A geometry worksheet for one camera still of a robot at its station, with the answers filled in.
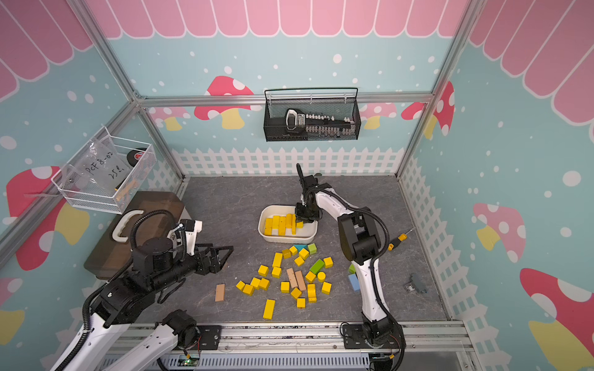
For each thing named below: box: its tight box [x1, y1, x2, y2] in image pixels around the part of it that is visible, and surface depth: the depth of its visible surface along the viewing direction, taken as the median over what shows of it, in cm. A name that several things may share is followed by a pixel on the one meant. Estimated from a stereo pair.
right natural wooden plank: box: [294, 270, 307, 292], surface depth 87 cm
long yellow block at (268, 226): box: [264, 217, 274, 236], surface depth 102 cm
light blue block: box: [348, 273, 361, 292], surface depth 88 cm
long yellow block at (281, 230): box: [277, 216, 287, 237], surface depth 102 cm
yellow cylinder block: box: [285, 213, 293, 229], surface depth 102 cm
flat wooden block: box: [215, 283, 226, 303], surface depth 85 cm
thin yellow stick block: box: [291, 213, 297, 235], surface depth 101 cm
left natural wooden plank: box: [286, 267, 298, 289], surface depth 87 cm
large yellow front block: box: [262, 299, 277, 320], surface depth 81 cm
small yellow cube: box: [323, 256, 334, 269], surface depth 91 cm
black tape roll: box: [126, 148, 147, 167], surface depth 82 cm
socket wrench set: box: [285, 108, 356, 137], surface depth 91 cm
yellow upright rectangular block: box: [272, 251, 284, 268], surface depth 93 cm
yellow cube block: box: [257, 264, 270, 277], surface depth 89 cm
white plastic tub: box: [257, 204, 319, 244], surface depth 100 cm
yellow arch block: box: [307, 282, 318, 304], surface depth 85 cm
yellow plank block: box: [272, 214, 280, 230], surface depth 103 cm
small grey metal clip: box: [403, 273, 429, 294], surface depth 85 cm
